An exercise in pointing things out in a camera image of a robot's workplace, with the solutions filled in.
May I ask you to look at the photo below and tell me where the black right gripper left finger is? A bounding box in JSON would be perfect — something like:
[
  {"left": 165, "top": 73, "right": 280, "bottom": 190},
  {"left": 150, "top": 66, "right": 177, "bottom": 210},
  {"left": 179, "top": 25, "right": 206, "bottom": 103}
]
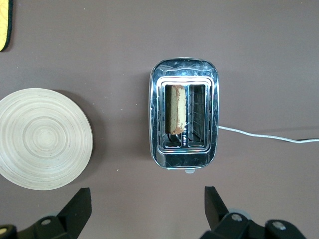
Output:
[{"left": 0, "top": 187, "right": 92, "bottom": 239}]

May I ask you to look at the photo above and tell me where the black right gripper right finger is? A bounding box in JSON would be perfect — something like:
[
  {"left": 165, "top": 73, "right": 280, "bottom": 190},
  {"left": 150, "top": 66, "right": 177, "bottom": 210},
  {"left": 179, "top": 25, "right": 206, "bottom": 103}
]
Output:
[{"left": 200, "top": 186, "right": 307, "bottom": 239}]

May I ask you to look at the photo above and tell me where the round wooden plate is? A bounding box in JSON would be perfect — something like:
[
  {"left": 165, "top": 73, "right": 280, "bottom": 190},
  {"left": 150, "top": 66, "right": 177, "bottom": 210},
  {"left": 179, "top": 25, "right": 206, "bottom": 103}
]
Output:
[{"left": 0, "top": 88, "right": 94, "bottom": 191}]

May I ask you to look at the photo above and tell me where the slice of toast bread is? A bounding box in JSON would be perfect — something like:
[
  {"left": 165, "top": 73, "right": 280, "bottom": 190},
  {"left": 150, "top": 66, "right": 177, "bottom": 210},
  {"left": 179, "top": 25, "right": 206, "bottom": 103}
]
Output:
[{"left": 166, "top": 84, "right": 187, "bottom": 135}]

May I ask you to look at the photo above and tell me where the chrome two-slot toaster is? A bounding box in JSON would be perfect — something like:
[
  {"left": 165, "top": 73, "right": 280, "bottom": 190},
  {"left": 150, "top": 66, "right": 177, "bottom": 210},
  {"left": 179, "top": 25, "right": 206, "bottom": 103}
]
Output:
[{"left": 149, "top": 58, "right": 220, "bottom": 174}]

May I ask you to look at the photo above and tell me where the brown table cover sheet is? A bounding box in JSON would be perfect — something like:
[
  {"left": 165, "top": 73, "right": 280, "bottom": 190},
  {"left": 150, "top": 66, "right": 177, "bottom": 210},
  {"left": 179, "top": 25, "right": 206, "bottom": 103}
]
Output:
[{"left": 0, "top": 0, "right": 319, "bottom": 239}]

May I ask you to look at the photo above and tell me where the yellow quilted oven mitt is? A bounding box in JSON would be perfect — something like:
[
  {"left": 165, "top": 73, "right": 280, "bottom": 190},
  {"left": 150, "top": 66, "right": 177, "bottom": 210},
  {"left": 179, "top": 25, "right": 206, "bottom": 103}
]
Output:
[{"left": 0, "top": 0, "right": 14, "bottom": 52}]

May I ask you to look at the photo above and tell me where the white toaster power cable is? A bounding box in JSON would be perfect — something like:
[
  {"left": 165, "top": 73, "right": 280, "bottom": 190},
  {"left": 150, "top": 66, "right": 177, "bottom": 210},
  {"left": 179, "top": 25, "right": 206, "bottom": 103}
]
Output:
[{"left": 218, "top": 125, "right": 319, "bottom": 144}]

